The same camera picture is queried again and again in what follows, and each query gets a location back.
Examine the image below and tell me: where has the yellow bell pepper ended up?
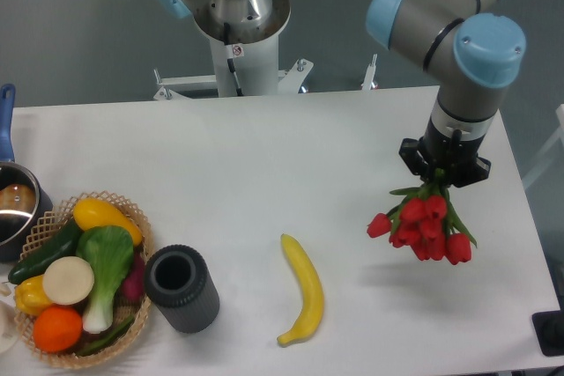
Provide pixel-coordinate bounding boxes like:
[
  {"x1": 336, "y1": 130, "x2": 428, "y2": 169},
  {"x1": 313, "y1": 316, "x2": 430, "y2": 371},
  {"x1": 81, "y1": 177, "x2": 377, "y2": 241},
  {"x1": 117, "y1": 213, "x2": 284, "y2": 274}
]
[{"x1": 14, "y1": 275, "x2": 53, "y2": 316}]

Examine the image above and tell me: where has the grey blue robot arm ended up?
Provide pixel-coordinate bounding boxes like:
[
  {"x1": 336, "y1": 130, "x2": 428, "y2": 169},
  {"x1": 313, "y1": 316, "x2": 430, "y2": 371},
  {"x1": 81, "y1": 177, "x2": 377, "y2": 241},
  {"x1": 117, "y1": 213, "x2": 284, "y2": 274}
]
[{"x1": 366, "y1": 0, "x2": 527, "y2": 188}]

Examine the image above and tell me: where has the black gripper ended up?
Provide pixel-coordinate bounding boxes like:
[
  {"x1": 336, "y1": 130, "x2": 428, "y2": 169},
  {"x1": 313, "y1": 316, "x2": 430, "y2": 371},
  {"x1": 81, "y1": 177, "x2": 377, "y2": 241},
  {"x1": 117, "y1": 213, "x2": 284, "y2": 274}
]
[{"x1": 398, "y1": 121, "x2": 491, "y2": 188}]

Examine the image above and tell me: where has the black device at edge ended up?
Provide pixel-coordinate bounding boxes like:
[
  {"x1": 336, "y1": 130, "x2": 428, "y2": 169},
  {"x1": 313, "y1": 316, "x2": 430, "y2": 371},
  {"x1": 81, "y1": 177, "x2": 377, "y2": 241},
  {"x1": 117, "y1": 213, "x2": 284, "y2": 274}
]
[{"x1": 531, "y1": 310, "x2": 563, "y2": 357}]

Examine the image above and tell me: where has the white object at left edge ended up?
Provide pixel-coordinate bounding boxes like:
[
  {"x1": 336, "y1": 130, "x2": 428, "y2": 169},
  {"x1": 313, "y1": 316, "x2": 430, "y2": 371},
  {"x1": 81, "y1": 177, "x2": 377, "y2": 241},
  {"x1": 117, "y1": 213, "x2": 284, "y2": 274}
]
[{"x1": 0, "y1": 282, "x2": 19, "y2": 354}]

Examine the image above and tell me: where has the red tulip bouquet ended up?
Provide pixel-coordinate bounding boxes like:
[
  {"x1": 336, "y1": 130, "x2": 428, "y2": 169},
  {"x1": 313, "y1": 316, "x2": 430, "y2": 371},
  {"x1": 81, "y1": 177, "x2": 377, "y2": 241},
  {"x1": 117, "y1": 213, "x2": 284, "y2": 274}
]
[{"x1": 367, "y1": 169, "x2": 477, "y2": 265}]

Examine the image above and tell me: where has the green bean pod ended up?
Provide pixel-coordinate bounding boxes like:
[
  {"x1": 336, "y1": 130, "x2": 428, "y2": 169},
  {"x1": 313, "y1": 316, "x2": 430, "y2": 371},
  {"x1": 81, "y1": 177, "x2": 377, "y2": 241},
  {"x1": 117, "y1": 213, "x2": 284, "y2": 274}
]
[{"x1": 76, "y1": 314, "x2": 135, "y2": 357}]

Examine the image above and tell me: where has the white frame at right edge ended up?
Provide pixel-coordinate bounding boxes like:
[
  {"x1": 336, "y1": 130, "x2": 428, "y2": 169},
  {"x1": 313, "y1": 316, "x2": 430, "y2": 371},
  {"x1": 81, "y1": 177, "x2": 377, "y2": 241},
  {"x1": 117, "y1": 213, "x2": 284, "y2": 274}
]
[{"x1": 522, "y1": 104, "x2": 563, "y2": 190}]

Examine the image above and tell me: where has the orange fruit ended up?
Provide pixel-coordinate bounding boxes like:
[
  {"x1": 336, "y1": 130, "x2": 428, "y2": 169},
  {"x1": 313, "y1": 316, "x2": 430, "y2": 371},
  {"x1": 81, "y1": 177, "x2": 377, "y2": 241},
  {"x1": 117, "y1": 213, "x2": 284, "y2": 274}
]
[{"x1": 33, "y1": 306, "x2": 83, "y2": 353}]

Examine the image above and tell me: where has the yellow squash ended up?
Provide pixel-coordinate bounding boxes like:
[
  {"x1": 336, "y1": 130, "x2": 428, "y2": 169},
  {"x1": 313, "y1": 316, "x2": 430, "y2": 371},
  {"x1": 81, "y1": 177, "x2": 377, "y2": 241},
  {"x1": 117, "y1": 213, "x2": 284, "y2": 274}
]
[{"x1": 72, "y1": 197, "x2": 143, "y2": 247}]

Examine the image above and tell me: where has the green bok choy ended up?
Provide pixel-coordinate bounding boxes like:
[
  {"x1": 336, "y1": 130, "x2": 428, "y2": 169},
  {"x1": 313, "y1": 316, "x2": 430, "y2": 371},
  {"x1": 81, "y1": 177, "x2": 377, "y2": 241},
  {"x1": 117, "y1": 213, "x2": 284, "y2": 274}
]
[{"x1": 77, "y1": 225, "x2": 134, "y2": 334}]

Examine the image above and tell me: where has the cream round slice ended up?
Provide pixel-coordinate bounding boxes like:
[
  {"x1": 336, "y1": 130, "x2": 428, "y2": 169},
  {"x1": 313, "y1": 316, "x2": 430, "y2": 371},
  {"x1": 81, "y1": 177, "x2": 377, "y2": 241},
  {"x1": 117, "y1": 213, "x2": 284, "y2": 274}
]
[{"x1": 42, "y1": 256, "x2": 94, "y2": 306}]

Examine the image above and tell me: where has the purple radish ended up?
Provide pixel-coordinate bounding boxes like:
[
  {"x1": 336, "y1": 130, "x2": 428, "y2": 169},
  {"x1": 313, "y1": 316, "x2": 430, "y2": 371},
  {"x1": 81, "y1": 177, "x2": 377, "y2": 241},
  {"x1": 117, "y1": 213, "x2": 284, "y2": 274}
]
[{"x1": 121, "y1": 254, "x2": 145, "y2": 301}]

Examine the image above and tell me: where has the woven wicker basket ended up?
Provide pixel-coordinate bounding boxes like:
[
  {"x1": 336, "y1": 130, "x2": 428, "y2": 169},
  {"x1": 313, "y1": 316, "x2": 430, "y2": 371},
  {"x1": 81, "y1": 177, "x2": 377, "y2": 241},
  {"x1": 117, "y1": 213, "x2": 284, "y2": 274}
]
[{"x1": 15, "y1": 191, "x2": 154, "y2": 370}]

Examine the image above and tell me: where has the blue handled saucepan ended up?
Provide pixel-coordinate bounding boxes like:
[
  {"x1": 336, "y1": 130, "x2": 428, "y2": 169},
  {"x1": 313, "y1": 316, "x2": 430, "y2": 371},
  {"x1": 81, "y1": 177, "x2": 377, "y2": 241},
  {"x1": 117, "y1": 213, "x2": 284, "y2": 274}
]
[{"x1": 1, "y1": 84, "x2": 53, "y2": 263}]

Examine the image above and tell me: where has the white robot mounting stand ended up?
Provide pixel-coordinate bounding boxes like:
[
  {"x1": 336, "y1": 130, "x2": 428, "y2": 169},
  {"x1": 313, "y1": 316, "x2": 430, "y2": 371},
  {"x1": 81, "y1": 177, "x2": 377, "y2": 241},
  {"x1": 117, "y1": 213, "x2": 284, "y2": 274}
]
[{"x1": 152, "y1": 30, "x2": 381, "y2": 102}]

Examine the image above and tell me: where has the yellow banana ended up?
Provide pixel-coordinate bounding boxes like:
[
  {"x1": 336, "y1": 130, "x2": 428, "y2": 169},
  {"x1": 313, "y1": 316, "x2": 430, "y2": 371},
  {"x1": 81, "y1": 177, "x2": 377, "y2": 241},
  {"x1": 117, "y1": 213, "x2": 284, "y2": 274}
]
[{"x1": 277, "y1": 234, "x2": 325, "y2": 347}]

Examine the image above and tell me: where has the dark green cucumber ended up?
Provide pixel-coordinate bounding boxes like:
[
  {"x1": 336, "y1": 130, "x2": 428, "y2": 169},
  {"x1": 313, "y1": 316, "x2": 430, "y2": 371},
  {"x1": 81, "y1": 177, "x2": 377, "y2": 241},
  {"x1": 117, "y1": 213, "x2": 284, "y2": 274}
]
[{"x1": 8, "y1": 218, "x2": 83, "y2": 285}]

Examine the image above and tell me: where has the dark grey ribbed vase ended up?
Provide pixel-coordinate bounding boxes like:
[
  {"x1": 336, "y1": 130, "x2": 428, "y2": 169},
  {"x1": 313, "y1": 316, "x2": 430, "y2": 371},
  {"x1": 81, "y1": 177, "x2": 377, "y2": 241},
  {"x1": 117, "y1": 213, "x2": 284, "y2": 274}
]
[{"x1": 144, "y1": 244, "x2": 220, "y2": 334}]

